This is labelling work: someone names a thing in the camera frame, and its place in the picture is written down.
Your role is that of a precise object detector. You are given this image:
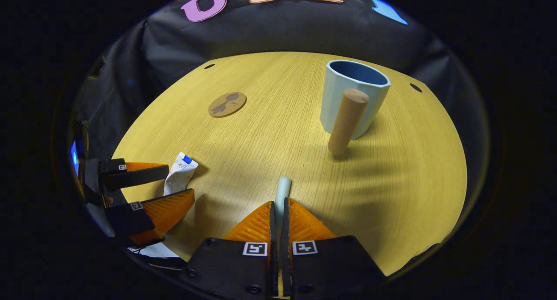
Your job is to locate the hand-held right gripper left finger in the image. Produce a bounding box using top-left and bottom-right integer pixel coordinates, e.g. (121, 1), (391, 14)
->
(185, 201), (277, 300)

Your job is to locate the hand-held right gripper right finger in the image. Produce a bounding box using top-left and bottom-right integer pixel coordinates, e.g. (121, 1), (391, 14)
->
(283, 198), (386, 300)

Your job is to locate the white toothpaste tube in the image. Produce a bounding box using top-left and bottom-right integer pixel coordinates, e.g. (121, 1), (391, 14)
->
(163, 152), (198, 196)

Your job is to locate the pale green toothbrush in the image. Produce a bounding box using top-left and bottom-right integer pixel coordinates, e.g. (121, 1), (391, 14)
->
(274, 177), (292, 224)

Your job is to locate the round wooden coaster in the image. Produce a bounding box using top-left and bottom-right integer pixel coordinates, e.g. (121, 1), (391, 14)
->
(208, 91), (247, 118)

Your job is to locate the light blue cup wooden handle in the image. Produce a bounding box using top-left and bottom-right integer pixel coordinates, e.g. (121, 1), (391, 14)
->
(320, 60), (391, 157)

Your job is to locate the black backdrop cloth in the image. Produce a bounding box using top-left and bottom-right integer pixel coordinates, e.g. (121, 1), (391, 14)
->
(70, 0), (479, 161)

